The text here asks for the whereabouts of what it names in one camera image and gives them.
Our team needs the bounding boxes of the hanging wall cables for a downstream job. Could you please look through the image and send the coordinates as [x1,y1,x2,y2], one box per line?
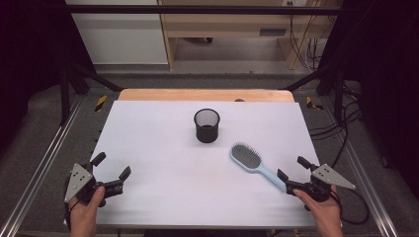
[288,14,329,72]

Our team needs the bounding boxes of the person's left hand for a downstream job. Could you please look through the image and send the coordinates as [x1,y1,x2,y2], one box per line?
[67,186,107,237]

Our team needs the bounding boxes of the black floor cables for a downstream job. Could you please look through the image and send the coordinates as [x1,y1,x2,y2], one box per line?
[308,83,364,170]

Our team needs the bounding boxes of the person's right hand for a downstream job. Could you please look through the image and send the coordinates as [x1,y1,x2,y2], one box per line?
[293,186,344,237]

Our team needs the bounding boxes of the light wooden desk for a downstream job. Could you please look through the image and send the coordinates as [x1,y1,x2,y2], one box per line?
[157,0,334,71]

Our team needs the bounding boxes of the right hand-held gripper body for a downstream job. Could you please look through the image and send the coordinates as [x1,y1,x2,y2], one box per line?
[285,163,357,203]

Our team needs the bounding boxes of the aluminium frame rail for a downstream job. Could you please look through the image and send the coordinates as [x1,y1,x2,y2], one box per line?
[0,98,84,237]
[319,98,400,237]

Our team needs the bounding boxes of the black mesh pen cup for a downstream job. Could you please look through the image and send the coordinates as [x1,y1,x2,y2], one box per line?
[193,108,221,144]

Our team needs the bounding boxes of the black curtain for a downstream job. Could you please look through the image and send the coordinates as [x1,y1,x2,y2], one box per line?
[0,0,97,156]
[320,0,419,192]

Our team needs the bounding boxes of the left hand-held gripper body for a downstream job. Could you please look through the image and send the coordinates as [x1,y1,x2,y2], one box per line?
[63,162,125,208]

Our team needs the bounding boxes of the yellow black floor tape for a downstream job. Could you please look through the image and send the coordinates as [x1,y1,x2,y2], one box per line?
[94,95,109,113]
[305,96,324,112]

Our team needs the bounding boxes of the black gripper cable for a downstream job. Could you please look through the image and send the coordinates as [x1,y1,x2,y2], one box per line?
[330,188,371,226]

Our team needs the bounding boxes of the black metal stand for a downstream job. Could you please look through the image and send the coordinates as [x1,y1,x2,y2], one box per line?
[59,62,124,126]
[279,64,346,126]

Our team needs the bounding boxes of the black horizontal frame bar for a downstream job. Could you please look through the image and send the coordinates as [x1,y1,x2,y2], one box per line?
[64,4,344,16]

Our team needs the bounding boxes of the white cabinet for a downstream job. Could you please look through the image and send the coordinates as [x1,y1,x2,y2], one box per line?
[64,0,169,66]

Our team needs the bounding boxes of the light blue hairbrush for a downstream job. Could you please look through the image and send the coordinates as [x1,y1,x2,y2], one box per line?
[228,141,288,193]

